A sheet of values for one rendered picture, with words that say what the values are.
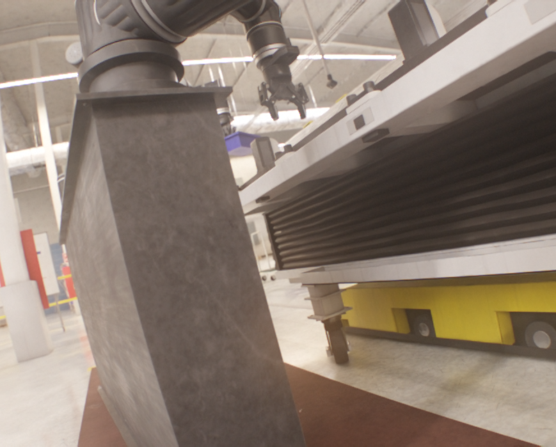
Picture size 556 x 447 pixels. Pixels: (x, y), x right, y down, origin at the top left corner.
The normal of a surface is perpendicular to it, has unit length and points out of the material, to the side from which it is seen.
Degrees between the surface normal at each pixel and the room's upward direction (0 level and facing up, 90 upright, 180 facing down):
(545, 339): 90
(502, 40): 90
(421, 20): 90
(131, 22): 129
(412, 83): 90
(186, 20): 165
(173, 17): 153
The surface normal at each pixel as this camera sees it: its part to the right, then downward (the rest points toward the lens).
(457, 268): -0.89, 0.22
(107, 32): -0.11, -0.01
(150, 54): 0.47, 0.79
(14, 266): 0.37, -0.14
